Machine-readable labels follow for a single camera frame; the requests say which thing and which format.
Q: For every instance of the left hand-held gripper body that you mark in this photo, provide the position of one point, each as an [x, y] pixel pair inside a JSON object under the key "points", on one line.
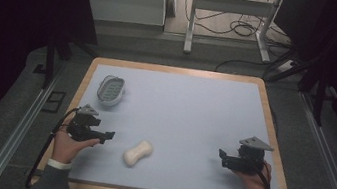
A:
{"points": [[83, 129]]}

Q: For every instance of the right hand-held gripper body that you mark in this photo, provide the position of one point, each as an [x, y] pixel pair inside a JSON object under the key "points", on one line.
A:
{"points": [[245, 161]]}

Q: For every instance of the white soap bar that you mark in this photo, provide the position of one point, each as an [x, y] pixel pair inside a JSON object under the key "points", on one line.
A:
{"points": [[137, 153]]}

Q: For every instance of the grey soap dish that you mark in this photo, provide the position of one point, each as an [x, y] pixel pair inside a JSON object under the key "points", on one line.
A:
{"points": [[111, 90]]}

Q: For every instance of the person's left hand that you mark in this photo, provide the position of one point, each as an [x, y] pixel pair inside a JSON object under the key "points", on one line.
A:
{"points": [[64, 148]]}

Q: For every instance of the person's right hand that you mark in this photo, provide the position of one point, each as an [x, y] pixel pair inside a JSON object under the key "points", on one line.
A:
{"points": [[257, 188]]}

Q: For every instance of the light blue table mat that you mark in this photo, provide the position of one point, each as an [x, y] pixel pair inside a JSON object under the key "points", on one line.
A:
{"points": [[186, 117]]}

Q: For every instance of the black stand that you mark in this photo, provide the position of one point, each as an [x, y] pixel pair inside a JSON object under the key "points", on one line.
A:
{"points": [[49, 60], [319, 97]]}

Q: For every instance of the white power strip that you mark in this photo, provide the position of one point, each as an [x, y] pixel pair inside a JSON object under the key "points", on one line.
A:
{"points": [[286, 66]]}

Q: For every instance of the black floor bracket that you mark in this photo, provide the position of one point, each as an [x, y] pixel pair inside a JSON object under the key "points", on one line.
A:
{"points": [[53, 101]]}

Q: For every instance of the white desk frame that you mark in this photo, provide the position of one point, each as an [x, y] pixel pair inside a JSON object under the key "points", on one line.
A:
{"points": [[230, 5]]}

